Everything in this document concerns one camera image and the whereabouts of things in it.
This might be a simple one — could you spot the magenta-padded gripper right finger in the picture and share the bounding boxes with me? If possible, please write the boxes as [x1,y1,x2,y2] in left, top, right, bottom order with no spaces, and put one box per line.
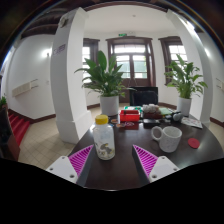
[131,144,181,186]

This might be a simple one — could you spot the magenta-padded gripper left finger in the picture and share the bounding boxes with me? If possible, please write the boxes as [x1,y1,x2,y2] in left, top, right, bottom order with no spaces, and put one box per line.
[45,144,96,188]

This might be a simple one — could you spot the clear bottle with yellow cap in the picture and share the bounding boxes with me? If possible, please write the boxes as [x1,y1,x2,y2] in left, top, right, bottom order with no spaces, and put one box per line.
[92,114,117,162]

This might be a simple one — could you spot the white speckled mug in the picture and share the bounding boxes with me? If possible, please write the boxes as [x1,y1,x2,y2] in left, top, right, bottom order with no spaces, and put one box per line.
[150,125,183,154]

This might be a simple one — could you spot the flat round red coaster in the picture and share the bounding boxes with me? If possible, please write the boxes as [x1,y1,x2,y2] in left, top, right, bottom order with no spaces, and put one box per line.
[187,137,201,150]

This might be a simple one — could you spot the flat black device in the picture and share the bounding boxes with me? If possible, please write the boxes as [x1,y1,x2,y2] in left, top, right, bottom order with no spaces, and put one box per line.
[142,118,162,128]

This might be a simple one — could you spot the small round stickers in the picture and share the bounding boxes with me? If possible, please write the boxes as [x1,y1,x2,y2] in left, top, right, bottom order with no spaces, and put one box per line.
[109,118,136,131]

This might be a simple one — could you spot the grey round microphones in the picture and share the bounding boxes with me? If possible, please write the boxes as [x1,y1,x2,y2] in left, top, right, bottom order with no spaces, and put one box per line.
[171,111,185,123]

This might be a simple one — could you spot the tray with small cups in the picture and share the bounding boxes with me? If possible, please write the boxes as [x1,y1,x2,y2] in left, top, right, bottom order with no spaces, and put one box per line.
[141,103,164,120]

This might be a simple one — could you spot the green book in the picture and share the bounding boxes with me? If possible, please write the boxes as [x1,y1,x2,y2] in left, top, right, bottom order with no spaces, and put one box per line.
[159,107,175,117]

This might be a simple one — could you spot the red plastic box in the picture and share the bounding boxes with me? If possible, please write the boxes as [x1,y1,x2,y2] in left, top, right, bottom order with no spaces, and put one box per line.
[119,109,141,123]

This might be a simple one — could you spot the red carpeted stairs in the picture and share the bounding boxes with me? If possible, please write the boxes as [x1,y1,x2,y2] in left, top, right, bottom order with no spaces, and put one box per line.
[8,112,31,147]

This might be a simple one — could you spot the leafy plant in white pot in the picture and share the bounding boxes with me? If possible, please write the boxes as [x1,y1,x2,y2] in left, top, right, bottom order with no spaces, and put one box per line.
[74,50,135,117]
[163,53,209,118]

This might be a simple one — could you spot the black chair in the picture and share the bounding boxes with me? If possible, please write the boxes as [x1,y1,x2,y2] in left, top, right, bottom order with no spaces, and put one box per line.
[129,86,159,107]

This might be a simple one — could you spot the dark wooden double door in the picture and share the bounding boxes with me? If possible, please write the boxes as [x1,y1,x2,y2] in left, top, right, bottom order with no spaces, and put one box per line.
[105,36,157,104]

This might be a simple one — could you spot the dark-framed window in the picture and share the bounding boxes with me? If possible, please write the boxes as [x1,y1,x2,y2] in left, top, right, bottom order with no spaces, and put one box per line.
[82,37,101,85]
[158,35,189,85]

